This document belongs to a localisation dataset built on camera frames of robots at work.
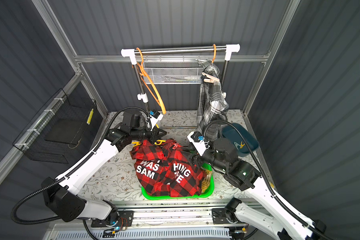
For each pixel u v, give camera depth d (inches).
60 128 29.1
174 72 43.9
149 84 23.9
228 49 22.5
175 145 25.8
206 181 30.2
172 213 30.3
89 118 32.7
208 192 28.9
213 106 21.8
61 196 15.2
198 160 21.3
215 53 22.3
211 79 22.1
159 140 27.2
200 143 20.3
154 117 25.2
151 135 25.5
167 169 29.5
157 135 25.3
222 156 18.2
